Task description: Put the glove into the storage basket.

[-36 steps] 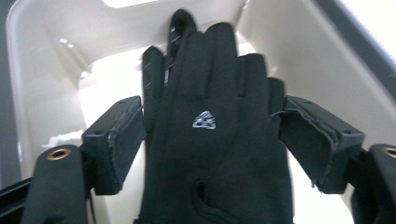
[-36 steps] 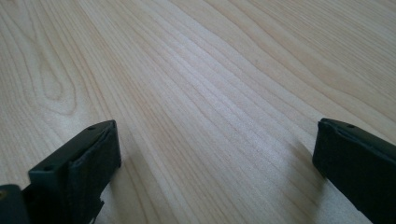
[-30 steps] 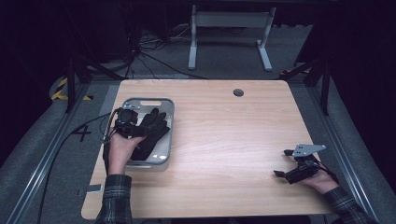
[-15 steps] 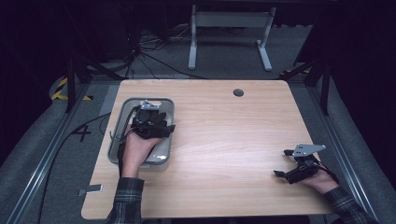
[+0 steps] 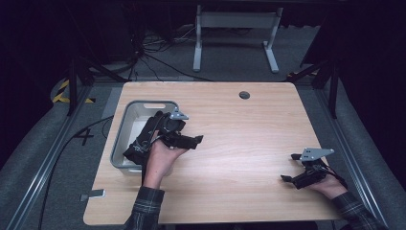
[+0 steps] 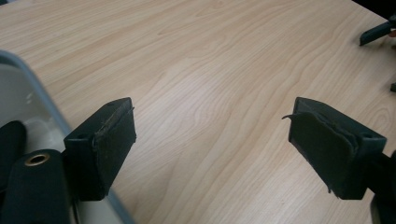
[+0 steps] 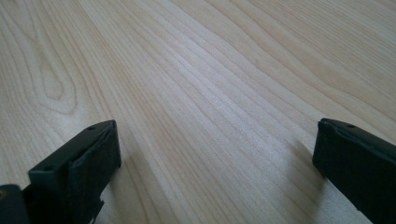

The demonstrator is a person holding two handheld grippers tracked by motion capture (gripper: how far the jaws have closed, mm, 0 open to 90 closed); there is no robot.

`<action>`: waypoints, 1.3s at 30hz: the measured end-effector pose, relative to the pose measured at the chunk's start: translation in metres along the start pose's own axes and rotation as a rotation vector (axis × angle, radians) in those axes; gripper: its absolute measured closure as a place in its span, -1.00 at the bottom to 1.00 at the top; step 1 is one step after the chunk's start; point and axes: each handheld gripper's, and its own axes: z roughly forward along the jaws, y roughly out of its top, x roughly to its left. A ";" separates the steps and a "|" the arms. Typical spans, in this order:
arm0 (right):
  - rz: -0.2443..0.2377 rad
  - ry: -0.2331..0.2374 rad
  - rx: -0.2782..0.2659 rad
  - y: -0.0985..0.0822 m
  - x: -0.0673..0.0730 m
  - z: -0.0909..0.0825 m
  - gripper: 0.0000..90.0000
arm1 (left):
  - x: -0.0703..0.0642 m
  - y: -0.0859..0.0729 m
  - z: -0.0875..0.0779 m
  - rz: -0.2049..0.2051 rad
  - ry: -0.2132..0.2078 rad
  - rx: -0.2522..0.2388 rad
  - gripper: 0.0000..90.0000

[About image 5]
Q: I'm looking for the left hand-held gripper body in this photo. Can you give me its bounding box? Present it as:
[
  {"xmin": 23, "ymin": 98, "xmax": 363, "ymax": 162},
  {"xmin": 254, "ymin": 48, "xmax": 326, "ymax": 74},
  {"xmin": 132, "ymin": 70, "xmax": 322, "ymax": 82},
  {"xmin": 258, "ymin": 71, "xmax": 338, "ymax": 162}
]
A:
[{"xmin": 157, "ymin": 107, "xmax": 190, "ymax": 150}]

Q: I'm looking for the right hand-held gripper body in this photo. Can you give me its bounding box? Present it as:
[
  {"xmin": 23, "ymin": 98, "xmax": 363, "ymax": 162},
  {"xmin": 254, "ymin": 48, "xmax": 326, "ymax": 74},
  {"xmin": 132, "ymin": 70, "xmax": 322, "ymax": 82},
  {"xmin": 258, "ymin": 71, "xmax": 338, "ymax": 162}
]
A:
[{"xmin": 291, "ymin": 147, "xmax": 335, "ymax": 190}]

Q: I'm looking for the white bin with gray rim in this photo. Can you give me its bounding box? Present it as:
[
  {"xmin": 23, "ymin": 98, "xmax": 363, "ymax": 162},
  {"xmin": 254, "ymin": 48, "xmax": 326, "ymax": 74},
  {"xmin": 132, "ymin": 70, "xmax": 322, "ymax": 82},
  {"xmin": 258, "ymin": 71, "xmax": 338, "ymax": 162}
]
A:
[{"xmin": 109, "ymin": 100, "xmax": 180, "ymax": 176}]

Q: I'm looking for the black glove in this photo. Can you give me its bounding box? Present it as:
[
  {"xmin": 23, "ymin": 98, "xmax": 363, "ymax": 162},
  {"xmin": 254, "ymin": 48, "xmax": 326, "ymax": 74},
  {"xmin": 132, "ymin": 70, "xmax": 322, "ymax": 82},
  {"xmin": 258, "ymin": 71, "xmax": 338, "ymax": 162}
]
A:
[{"xmin": 123, "ymin": 110, "xmax": 167, "ymax": 166}]

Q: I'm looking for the person's right hand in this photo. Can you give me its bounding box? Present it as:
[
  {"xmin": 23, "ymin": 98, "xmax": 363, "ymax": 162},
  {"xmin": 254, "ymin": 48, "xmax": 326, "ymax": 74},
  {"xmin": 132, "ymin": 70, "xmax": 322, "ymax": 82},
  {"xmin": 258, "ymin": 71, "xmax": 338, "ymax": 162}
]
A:
[{"xmin": 307, "ymin": 175, "xmax": 349, "ymax": 200}]

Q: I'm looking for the person's left hand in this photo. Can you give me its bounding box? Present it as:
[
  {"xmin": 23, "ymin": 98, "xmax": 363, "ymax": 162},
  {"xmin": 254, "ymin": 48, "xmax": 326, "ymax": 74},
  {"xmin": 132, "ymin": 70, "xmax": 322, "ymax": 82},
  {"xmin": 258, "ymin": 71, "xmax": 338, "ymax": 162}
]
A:
[{"xmin": 142, "ymin": 133, "xmax": 188, "ymax": 190}]

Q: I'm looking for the black metal stand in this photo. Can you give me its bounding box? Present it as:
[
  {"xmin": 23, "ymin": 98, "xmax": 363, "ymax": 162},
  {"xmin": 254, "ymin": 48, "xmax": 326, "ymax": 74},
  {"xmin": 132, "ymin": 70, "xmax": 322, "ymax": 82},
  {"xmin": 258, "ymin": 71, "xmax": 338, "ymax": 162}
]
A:
[
  {"xmin": 286, "ymin": 58, "xmax": 340, "ymax": 120},
  {"xmin": 66, "ymin": 56, "xmax": 129, "ymax": 117}
]

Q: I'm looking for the yellow black hazard tape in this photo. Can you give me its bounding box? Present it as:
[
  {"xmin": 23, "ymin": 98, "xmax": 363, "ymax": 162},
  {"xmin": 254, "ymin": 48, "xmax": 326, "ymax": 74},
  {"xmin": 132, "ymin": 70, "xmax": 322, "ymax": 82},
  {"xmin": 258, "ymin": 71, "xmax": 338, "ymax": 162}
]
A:
[{"xmin": 52, "ymin": 80, "xmax": 97, "ymax": 104}]

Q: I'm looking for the right hand-held gripper cable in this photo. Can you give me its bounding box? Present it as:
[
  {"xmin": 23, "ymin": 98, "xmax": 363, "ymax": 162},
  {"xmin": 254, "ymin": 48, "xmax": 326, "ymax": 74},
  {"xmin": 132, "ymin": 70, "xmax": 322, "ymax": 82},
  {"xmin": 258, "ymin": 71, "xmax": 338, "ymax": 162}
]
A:
[{"xmin": 322, "ymin": 159, "xmax": 349, "ymax": 190}]

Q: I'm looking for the aluminium floor rail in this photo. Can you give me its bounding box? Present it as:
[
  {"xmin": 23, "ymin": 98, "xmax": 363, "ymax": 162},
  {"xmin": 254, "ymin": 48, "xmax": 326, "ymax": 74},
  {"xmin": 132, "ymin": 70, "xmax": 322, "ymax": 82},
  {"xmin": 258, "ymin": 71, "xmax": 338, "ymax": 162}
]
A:
[
  {"xmin": 314, "ymin": 89, "xmax": 389, "ymax": 230},
  {"xmin": 6, "ymin": 85, "xmax": 94, "ymax": 230}
]

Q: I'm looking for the bundle of floor cables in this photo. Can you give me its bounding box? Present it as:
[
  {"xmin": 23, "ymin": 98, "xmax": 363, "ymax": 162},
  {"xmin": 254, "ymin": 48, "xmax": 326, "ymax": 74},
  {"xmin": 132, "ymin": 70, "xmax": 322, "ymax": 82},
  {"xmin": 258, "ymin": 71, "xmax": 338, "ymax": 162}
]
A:
[{"xmin": 127, "ymin": 25, "xmax": 213, "ymax": 82}]

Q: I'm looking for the small metal bracket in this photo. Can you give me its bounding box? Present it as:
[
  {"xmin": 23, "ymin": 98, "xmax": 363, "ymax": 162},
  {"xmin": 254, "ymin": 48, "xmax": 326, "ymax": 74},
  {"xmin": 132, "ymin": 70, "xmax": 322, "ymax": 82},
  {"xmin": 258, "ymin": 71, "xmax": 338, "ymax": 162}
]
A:
[{"xmin": 79, "ymin": 189, "xmax": 106, "ymax": 203}]

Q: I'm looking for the black floor cable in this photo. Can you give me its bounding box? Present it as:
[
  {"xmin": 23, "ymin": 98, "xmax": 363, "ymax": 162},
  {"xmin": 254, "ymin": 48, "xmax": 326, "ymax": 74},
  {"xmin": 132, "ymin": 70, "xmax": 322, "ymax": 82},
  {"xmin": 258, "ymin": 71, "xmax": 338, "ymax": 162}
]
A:
[{"xmin": 37, "ymin": 114, "xmax": 115, "ymax": 230}]

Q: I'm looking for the gray metal desk frame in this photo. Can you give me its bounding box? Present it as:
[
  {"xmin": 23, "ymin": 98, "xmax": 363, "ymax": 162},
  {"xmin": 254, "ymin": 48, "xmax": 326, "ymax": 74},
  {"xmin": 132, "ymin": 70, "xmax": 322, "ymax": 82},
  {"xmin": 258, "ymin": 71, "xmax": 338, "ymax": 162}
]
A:
[{"xmin": 192, "ymin": 4, "xmax": 284, "ymax": 74}]

